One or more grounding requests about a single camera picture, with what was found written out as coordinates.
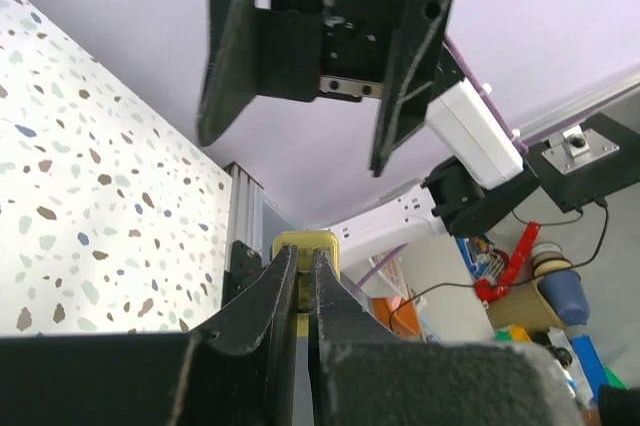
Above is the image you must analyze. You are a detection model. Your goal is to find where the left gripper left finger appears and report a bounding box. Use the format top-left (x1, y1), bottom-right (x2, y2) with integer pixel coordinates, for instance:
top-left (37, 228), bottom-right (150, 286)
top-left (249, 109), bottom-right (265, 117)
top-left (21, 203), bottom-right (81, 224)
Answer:
top-left (1, 246), bottom-right (298, 425)

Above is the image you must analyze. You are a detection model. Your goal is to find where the red clamp tool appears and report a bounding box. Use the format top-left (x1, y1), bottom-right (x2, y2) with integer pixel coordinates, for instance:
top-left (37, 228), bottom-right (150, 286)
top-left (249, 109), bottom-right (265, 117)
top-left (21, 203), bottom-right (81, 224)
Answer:
top-left (474, 222), bottom-right (541, 304)

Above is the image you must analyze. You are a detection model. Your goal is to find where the aluminium rail frame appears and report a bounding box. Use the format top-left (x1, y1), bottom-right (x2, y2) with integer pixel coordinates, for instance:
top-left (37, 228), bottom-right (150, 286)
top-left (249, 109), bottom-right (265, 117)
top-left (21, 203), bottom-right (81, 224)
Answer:
top-left (219, 63), bottom-right (640, 307)

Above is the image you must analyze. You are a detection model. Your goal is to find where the metal bracket on stand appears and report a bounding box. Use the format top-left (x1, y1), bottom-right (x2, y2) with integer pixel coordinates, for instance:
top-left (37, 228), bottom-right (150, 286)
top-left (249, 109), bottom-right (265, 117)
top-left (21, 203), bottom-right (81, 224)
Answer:
top-left (541, 125), bottom-right (619, 176)

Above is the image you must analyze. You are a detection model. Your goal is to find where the yellow plug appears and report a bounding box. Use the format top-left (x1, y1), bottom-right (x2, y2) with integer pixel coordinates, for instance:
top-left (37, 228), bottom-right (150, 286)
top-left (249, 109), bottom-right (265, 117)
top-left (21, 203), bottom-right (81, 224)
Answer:
top-left (272, 230), bottom-right (340, 338)

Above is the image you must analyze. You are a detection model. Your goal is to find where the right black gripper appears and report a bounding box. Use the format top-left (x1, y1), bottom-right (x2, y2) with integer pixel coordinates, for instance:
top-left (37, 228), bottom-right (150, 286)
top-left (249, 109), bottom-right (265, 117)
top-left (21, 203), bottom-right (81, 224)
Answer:
top-left (197, 0), bottom-right (453, 177)

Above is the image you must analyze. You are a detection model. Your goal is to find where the thin black wire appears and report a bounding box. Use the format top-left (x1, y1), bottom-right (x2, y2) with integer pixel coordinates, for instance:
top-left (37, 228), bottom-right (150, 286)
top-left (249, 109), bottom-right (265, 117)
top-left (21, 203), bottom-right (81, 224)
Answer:
top-left (387, 198), bottom-right (611, 332)

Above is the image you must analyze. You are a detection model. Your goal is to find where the cardboard box of tools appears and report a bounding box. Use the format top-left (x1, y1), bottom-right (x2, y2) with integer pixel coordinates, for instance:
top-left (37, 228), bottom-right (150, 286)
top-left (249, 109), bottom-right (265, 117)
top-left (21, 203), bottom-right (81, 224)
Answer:
top-left (487, 282), bottom-right (566, 333)

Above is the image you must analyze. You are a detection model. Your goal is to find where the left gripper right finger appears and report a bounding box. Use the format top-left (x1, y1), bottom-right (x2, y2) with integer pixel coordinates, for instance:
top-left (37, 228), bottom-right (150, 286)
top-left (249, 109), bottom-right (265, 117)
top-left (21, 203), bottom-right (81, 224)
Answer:
top-left (309, 250), bottom-right (582, 425)

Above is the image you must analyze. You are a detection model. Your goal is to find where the blue cup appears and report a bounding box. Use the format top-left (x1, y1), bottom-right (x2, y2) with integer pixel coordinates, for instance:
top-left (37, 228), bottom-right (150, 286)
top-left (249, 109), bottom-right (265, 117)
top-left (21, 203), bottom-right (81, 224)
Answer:
top-left (538, 270), bottom-right (590, 327)

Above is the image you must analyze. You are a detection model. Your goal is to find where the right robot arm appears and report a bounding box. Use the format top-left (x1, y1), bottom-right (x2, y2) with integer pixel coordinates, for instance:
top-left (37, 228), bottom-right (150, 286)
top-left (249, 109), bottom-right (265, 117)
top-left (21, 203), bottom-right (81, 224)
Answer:
top-left (172, 0), bottom-right (582, 425)

